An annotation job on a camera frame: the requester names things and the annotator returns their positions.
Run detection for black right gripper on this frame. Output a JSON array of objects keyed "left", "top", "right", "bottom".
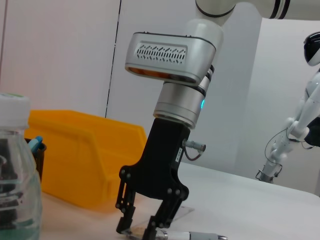
[{"left": 115, "top": 117, "right": 190, "bottom": 240}]

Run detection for transparent plastic ruler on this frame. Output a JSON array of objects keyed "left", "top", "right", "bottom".
[{"left": 124, "top": 206, "right": 196, "bottom": 236}]

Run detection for clear green-label water bottle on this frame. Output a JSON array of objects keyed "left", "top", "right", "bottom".
[{"left": 0, "top": 92, "right": 44, "bottom": 240}]

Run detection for white grey ballpoint pen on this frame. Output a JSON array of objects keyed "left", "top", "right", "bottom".
[{"left": 153, "top": 228, "right": 229, "bottom": 240}]

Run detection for black mesh pen holder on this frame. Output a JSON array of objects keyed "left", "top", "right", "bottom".
[{"left": 24, "top": 138, "right": 48, "bottom": 183}]

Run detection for yellow plastic bin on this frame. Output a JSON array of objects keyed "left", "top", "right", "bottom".
[{"left": 24, "top": 109, "right": 148, "bottom": 216}]

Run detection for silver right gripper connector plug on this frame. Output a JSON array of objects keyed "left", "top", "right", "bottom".
[{"left": 182, "top": 139, "right": 208, "bottom": 152}]

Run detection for white humanoid robot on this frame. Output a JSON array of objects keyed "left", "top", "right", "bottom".
[{"left": 254, "top": 31, "right": 320, "bottom": 185}]

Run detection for grey right arm cable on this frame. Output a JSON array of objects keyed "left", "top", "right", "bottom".
[{"left": 184, "top": 147, "right": 204, "bottom": 161}]

